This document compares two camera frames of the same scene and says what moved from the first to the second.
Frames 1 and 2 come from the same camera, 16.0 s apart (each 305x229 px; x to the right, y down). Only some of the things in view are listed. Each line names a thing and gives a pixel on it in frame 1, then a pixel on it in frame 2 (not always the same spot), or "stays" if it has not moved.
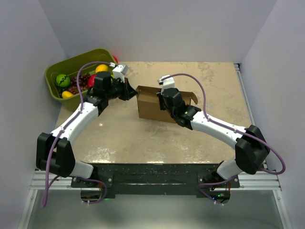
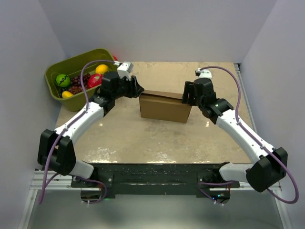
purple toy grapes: (79, 83) stays
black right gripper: (160, 99) to (188, 89)
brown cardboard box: (149, 105) stays
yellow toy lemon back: (101, 67) stays
